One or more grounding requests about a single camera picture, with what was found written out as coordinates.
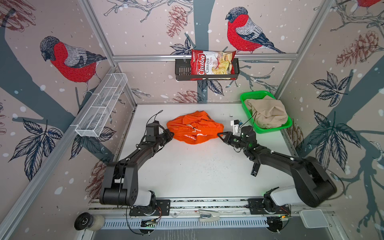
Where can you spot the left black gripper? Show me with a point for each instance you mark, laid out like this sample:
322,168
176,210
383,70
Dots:
166,132

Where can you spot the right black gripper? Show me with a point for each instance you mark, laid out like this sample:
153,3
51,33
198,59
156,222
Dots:
228,136

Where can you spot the orange shorts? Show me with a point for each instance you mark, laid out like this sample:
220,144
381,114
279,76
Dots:
195,128

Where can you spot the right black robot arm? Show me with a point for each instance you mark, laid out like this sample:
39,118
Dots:
312,184

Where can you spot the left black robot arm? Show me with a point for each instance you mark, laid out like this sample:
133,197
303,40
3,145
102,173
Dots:
120,186

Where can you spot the beige shorts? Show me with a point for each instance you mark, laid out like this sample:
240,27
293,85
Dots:
267,113

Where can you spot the small black marker object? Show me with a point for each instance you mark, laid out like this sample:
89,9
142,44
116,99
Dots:
255,169

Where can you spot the green plastic basket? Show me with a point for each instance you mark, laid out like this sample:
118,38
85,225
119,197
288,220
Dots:
260,95

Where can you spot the red cassava chips bag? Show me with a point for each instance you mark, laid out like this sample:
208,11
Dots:
212,63

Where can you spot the grey clip tool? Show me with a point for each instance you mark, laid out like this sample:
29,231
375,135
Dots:
208,216

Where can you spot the tape roll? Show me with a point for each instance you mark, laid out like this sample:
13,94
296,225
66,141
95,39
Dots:
87,221

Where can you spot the white square box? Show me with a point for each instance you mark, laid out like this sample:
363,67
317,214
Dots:
313,219

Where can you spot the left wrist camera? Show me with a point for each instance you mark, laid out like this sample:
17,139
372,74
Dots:
152,130

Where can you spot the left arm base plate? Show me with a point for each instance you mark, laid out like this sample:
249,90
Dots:
154,209

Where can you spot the black wall basket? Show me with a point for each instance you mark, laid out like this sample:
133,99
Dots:
183,72

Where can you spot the white wire mesh shelf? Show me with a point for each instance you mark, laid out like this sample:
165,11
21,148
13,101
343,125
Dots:
95,119

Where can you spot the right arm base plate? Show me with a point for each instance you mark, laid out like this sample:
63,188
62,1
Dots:
260,206

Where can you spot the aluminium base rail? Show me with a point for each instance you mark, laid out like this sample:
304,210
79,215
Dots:
184,214

